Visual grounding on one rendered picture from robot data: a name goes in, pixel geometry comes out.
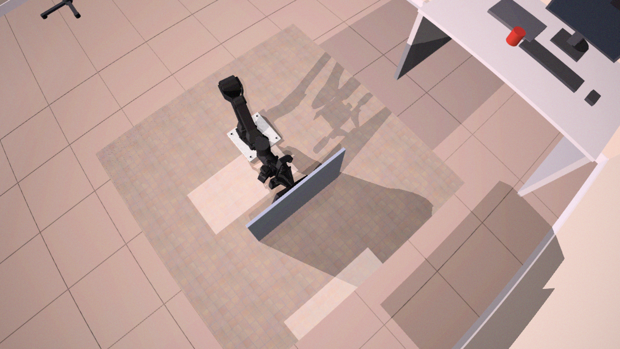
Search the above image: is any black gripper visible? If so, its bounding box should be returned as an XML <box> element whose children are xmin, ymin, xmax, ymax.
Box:
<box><xmin>263</xmin><ymin>155</ymin><xmax>295</xmax><ymax>190</ymax></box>

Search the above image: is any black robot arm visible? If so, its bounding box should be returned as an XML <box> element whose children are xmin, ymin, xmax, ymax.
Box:
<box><xmin>218</xmin><ymin>75</ymin><xmax>276</xmax><ymax>184</ymax></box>

